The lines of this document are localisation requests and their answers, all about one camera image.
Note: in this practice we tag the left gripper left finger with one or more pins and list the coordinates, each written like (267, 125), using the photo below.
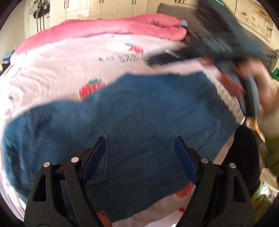
(46, 206)

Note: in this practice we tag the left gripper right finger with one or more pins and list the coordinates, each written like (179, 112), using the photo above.
(220, 197)

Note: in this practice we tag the blue denim pants lace hem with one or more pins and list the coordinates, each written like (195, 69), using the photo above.
(139, 117)

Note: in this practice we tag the right hand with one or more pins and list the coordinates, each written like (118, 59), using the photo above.
(268, 95)

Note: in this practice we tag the grey padded headboard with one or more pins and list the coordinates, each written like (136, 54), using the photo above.
(200, 23)

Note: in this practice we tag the pink plush quilt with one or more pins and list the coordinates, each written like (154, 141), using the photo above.
(157, 25)

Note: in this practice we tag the pink strawberry print bedsheet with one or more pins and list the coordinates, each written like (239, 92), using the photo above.
(73, 69)

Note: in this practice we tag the white glossy wardrobe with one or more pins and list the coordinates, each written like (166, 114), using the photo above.
(63, 10)

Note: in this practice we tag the hanging bags on door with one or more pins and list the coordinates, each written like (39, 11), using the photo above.
(38, 16)

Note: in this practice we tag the floral wall painting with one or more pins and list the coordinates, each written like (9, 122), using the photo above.
(252, 14)

